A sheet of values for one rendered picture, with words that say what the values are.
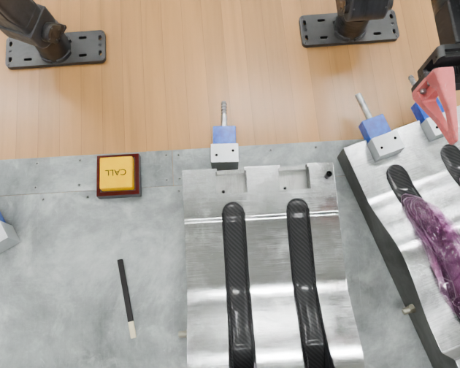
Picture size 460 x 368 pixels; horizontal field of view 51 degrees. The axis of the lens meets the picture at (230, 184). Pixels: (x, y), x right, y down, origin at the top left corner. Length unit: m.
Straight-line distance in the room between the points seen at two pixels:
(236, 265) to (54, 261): 0.34
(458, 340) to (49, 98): 0.86
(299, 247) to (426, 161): 0.28
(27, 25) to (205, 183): 0.40
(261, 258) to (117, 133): 0.38
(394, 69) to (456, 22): 0.48
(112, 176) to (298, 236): 0.35
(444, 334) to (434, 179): 0.27
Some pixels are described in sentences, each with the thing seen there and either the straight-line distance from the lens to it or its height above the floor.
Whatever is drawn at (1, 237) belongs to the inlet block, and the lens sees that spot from 0.93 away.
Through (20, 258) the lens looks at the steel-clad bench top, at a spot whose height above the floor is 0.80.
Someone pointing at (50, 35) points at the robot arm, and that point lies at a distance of 0.96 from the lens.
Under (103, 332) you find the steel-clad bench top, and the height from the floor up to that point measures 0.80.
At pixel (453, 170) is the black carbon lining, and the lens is 0.96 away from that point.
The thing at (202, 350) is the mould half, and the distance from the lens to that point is 0.77.
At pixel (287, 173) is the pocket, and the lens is 0.87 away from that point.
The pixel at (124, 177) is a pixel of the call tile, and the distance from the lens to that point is 0.91.
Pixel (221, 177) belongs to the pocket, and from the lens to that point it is 0.86.
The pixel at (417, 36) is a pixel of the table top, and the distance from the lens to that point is 1.12.
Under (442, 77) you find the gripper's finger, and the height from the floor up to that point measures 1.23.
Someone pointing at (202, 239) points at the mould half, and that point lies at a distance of 0.81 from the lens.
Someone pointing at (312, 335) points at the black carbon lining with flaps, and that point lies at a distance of 0.79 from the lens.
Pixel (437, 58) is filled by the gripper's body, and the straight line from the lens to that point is 0.58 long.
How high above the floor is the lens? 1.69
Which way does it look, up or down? 75 degrees down
